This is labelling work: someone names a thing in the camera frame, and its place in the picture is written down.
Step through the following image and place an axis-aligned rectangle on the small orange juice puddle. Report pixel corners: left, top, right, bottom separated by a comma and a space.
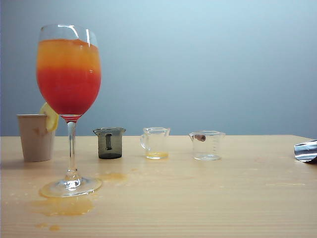
99, 172, 129, 183

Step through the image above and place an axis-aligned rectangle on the clear graduated measuring cup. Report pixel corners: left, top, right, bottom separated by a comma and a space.
188, 130, 226, 161

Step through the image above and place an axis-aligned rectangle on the yellow lemon slice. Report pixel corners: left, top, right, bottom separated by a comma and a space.
39, 102, 59, 132

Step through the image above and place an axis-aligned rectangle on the wine glass with orange drink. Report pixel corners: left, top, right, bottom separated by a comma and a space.
36, 24, 103, 198

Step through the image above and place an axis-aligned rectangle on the large orange juice puddle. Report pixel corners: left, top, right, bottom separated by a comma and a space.
29, 196, 95, 217

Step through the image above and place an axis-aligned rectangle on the clear cup with orange residue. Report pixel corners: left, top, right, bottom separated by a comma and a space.
140, 127, 171, 160

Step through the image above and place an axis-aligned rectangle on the silver foil pouch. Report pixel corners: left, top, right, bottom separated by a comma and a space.
294, 139, 317, 164

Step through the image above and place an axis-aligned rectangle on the beige paper cup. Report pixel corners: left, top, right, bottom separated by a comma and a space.
16, 114, 56, 163

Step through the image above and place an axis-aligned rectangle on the smoky grey measuring cup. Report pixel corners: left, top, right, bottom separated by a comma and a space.
93, 127, 127, 160

